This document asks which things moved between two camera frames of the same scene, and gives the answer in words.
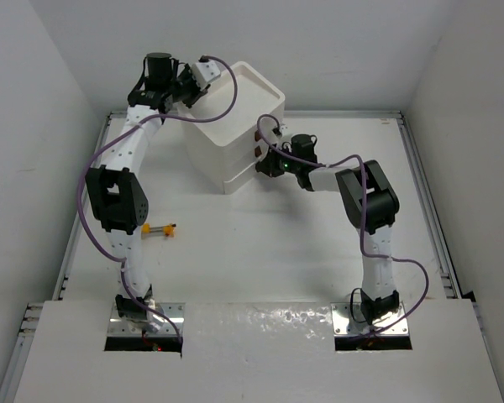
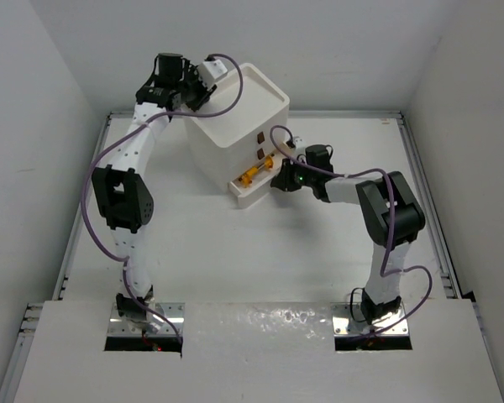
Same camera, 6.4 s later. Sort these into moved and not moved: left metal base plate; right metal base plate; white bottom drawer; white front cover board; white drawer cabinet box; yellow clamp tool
Moved: white bottom drawer; yellow clamp tool
Not moved: white drawer cabinet box; left metal base plate; right metal base plate; white front cover board
